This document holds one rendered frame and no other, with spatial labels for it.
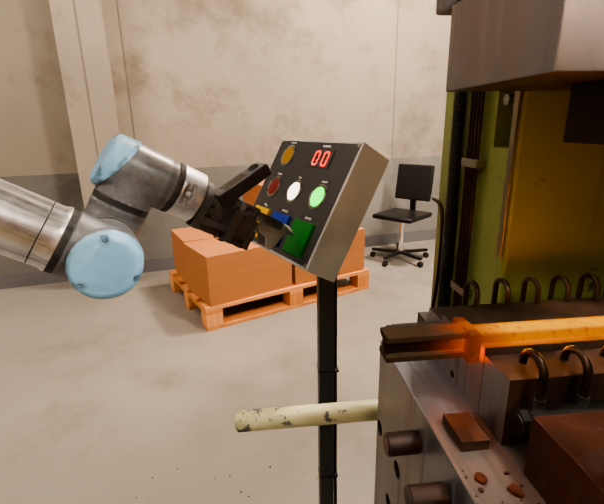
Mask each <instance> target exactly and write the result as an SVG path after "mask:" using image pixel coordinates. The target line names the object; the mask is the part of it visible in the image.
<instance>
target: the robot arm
mask: <svg viewBox="0 0 604 504"><path fill-rule="evenodd" d="M271 174H272V172H271V170H270V168H269V166H268V164H266V163H257V162H256V163H254V164H252V165H250V166H249V167H248V168H247V169H246V170H244V171H243V172H241V173H240V174H238V175H237V176H235V177H234V178H233V179H231V180H230V181H228V182H227V183H225V184H224V185H222V186H221V187H220V188H218V189H217V190H215V186H214V184H212V183H210V182H208V177H207V175H206V174H204V173H202V172H200V171H198V170H196V169H194V168H192V167H190V166H188V165H186V164H183V163H181V162H179V161H177V160H175V159H173V158H171V157H169V156H167V155H165V154H163V153H161V152H159V151H157V150H155V149H153V148H151V147H149V146H147V145H145V144H143V143H142V141H137V140H134V139H132V138H130V137H128V136H126V135H123V134H118V135H115V136H113V137H112V138H111V139H110V140H109V142H108V143H107V144H106V146H105V147H104V149H103V150H102V152H101V153H100V155H99V157H98V159H97V161H96V163H95V165H94V166H93V169H92V171H91V173H90V177H89V179H90V181H91V183H92V184H94V185H95V187H94V190H93V192H92V194H91V196H90V198H89V200H88V203H87V205H86V207H85V209H84V211H80V210H78V209H76V208H73V207H68V206H64V205H62V204H59V203H57V202H55V201H52V200H50V199H48V198H45V197H43V196H41V195H38V194H36V193H34V192H31V191H29V190H26V189H24V188H22V187H19V186H17V185H15V184H12V183H10V182H8V181H5V180H3V179H1V178H0V255H3V256H5V257H8V258H11V259H14V260H17V261H20V262H23V263H26V264H29V265H31V266H34V267H37V268H38V269H39V270H40V271H43V272H46V273H49V274H52V275H55V276H57V277H60V278H63V279H66V280H68V281H69V282H70V284H71V285H72V286H73V287H74V288H75V289H76V290H78V291H79V292H80V293H82V294H83V295H85V296H88V297H91V298H95V299H111V298H116V297H119V296H121V295H123V294H125V293H127V292H128V291H130V290H131V289H132V288H133V287H134V286H135V285H136V284H137V282H138V281H139V279H140V277H141V275H142V272H143V267H144V253H143V249H142V247H141V245H140V244H139V242H138V239H137V237H138V235H139V233H140V230H141V228H142V226H143V224H144V222H145V220H146V217H147V215H148V213H149V211H150V209H151V207H153V208H155V209H158V210H160V211H163V212H166V213H168V214H170V215H173V216H175V217H178V218H180V219H182V220H185V221H186V224H187V225H189V226H190V227H192V228H195V229H197V230H198V229H199V230H201V231H203V232H206V233H208V234H211V235H213V237H214V236H215V237H214V238H215V239H217V240H219V241H221V242H223V241H225V242H226V243H228V244H232V245H234V246H236V247H238V248H242V249H244V250H247V249H248V247H249V245H250V243H251V242H252V241H253V239H254V237H255V235H256V232H257V243H258V244H259V245H261V246H264V245H265V247H266V248H267V249H269V250H271V249H273V248H275V246H276V245H277V244H278V242H279V241H280V240H281V238H282V237H283V236H284V235H285V234H288V235H291V236H293V234H294V233H293V232H292V230H291V228H290V227H289V226H288V225H286V224H284V223H282V222H280V221H279V220H277V219H275V218H273V217H271V216H269V215H267V214H264V213H262V212H260V211H261V210H260V209H258V208H256V207H254V206H252V205H250V204H248V203H246V202H244V201H241V200H240V199H239V197H241V196H242V195H244V194H245V193H246V192H248V191H249V190H251V189H252V188H253V187H255V186H256V185H258V184H259V183H260V182H262V181H263V180H265V179H266V178H267V177H269V176H270V175H271ZM256 220H257V221H259V223H258V222H256ZM255 231H256V232H255ZM216 237H217V238H216ZM218 238H219V239H218Z"/></svg>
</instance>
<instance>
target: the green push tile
mask: <svg viewBox="0 0 604 504"><path fill-rule="evenodd" d="M315 227H316V225H314V224H312V223H309V222H306V221H303V220H300V219H297V218H295V220H294V222H293V224H292V227H291V230H292V232H293V233H294V234H293V236H291V235H287V238H286V240H285V242H284V244H283V247H282V250H284V251H286V252H288V253H290V254H292V255H294V256H296V257H298V258H300V259H301V258H302V256H303V254H304V252H305V249H306V247H307V245H308V243H309V240H310V238H311V236H312V234H313V232H314V229H315Z"/></svg>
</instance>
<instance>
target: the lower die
mask: <svg viewBox="0 0 604 504"><path fill-rule="evenodd" d="M590 316H604V297H600V298H599V300H593V297H592V298H576V299H570V302H565V301H563V299H560V300H544V301H540V304H535V303H534V301H527V302H511V303H510V306H505V305H504V303H495V304H480V306H479V308H475V307H473V305H463V306H447V307H430V308H429V317H428V324H437V323H452V320H453V317H464V318H465V319H466V320H467V321H468V322H469V323H470V324H484V323H499V322H514V321H530V320H545V319H560V318H575V317H590ZM570 345H574V346H577V347H579V348H581V349H582V350H583V351H585V352H586V354H587V355H588V356H589V358H590V360H591V362H592V366H593V377H592V382H591V387H590V392H589V396H590V397H591V399H590V400H598V399H604V358H603V357H601V356H600V353H601V350H602V348H603V347H604V335H599V336H585V337H570V338H556V339H542V340H528V341H514V342H500V343H486V344H481V351H480V360H479V362H476V363H468V362H467V361H466V360H465V359H464V358H449V359H435V360H436V361H437V363H438V364H439V365H440V367H441V368H442V369H443V370H444V372H445V373H446V374H447V376H448V377H449V378H450V380H451V381H452V382H453V384H454V385H455V386H456V387H457V388H458V390H459V391H460V392H461V394H462V395H463V396H464V398H465V399H466V400H467V402H468V403H469V404H470V406H471V407H472V408H473V409H474V411H475V412H476V413H477V414H478V416H479V417H480V419H481V420H482V421H483V423H484V424H485V425H486V427H487V428H488V429H489V430H490V432H491V433H492V434H493V436H494V437H495V438H496V440H497V441H498V442H499V444H500V445H509V444H519V443H528V442H529V440H520V439H519V438H517V437H515V436H514V435H513V433H512V432H511V430H510V428H509V426H508V418H507V414H508V412H509V411H510V409H511V407H518V406H528V405H532V400H533V397H535V396H536V390H537V384H538V378H539V370H538V366H537V364H536V362H535V360H534V359H533V358H532V357H529V358H528V361H527V364H521V363H519V362H518V360H519V356H520V354H521V352H522V351H523V350H524V349H528V348H531V349H534V350H536V351H537V352H539V353H540V354H541V355H542V357H543V358H544V360H545V362H546V364H547V367H548V373H549V377H548V384H547V390H546V396H545V399H546V400H547V404H552V403H563V402H575V398H576V394H577V393H578V392H579V390H580V385H581V380H582V375H583V366H582V363H581V361H580V359H579V357H578V356H577V355H575V354H573V353H572V354H570V356H569V360H568V361H562V360H560V354H561V352H562V350H563V349H564V348H565V347H566V346H570ZM451 370H453V373H454V378H452V377H451V374H450V371H451Z"/></svg>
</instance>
